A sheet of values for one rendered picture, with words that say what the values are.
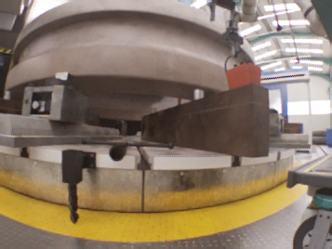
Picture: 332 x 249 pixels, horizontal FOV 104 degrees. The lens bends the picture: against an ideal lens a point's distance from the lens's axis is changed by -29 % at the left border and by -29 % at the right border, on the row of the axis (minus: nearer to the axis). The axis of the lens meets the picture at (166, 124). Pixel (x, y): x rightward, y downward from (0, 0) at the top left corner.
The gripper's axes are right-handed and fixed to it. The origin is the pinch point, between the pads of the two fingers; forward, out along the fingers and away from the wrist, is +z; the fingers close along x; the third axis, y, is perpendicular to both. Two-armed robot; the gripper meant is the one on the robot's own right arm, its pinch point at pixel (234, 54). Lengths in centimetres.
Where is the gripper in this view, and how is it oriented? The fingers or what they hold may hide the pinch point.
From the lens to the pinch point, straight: 113.1
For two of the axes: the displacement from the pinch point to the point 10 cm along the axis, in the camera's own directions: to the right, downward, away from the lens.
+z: -0.4, 10.0, -0.6
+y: 3.7, -0.4, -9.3
